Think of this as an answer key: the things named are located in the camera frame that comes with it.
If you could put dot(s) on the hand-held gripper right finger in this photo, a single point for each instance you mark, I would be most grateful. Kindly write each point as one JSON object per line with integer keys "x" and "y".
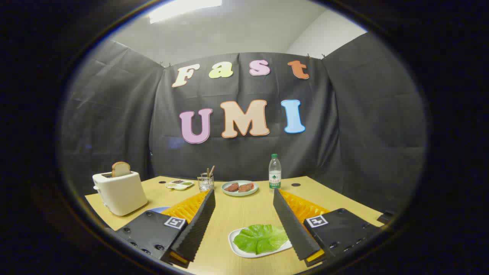
{"x": 292, "y": 225}

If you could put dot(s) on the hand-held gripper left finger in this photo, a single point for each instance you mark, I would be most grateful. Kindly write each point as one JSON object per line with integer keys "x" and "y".
{"x": 198, "y": 225}

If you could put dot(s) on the green lettuce leaf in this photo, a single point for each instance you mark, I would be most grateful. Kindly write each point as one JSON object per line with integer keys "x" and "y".
{"x": 259, "y": 238}

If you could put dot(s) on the brown crust bread slice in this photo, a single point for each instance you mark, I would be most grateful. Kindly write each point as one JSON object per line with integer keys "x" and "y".
{"x": 121, "y": 169}

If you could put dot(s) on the round light blue plate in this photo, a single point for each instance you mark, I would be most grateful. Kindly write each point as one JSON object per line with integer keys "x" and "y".
{"x": 160, "y": 209}

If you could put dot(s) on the white divided condiment dish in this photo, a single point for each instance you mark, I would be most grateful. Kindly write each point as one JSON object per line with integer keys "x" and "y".
{"x": 179, "y": 184}

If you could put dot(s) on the white rectangular plate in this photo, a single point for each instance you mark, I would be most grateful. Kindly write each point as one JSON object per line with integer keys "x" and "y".
{"x": 237, "y": 250}

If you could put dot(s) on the brown meat patty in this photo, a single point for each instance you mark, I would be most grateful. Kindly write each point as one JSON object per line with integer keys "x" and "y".
{"x": 246, "y": 187}
{"x": 231, "y": 187}

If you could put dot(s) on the round pale green plate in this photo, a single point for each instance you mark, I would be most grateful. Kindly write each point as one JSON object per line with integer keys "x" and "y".
{"x": 240, "y": 192}

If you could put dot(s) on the clear water bottle green cap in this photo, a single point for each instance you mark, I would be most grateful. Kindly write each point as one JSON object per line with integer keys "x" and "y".
{"x": 274, "y": 173}

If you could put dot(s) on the wooden spoon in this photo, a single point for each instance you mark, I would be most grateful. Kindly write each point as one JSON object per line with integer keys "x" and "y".
{"x": 212, "y": 170}

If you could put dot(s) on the cream white toaster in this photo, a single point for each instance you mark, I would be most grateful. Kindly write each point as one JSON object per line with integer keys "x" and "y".
{"x": 122, "y": 194}

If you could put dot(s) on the black backdrop cloth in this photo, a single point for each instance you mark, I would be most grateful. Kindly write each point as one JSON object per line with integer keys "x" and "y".
{"x": 114, "y": 114}

